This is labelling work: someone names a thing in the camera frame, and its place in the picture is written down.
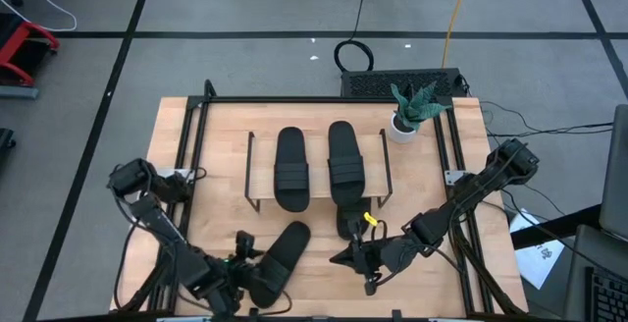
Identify black side table edge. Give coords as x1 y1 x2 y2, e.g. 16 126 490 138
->
509 203 602 250

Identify wooden shelf black metal legs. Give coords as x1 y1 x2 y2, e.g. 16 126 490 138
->
243 128 393 214

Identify red metal cart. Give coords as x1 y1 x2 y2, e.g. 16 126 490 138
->
0 21 61 87

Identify black aluminium table frame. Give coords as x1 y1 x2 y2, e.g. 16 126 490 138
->
117 79 529 316

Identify grey laptop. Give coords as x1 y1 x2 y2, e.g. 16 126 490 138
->
563 104 628 322

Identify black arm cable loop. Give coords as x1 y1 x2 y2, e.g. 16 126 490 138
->
113 223 141 309

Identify yellow hanging cable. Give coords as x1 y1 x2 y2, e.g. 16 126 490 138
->
440 0 480 71

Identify white plant pot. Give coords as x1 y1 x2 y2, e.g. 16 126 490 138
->
388 112 418 145

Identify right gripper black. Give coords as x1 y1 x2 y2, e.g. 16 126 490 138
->
329 218 398 297

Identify white paper sheet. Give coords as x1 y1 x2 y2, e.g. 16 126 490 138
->
509 208 565 290

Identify black keyboard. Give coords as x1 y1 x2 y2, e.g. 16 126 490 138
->
340 68 465 98

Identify black rubber slide sandal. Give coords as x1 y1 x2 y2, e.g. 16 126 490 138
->
273 126 311 214
327 120 367 208
336 197 373 241
247 220 312 310

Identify thin black floor cable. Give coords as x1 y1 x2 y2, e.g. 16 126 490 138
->
479 99 614 139

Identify green artificial plant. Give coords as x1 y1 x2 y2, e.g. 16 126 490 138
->
390 80 451 133

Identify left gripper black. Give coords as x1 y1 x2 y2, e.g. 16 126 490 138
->
210 232 271 318

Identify white cable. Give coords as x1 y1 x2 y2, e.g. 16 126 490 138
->
0 0 79 32

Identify grey flat platform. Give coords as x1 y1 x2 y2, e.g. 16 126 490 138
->
0 85 39 100

